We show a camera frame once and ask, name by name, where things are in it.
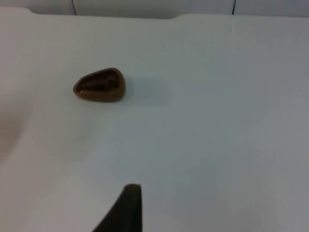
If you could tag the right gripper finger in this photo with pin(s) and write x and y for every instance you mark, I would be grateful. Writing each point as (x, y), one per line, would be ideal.
(128, 212)

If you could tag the coffee beans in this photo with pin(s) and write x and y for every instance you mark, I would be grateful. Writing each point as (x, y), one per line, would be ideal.
(106, 85)

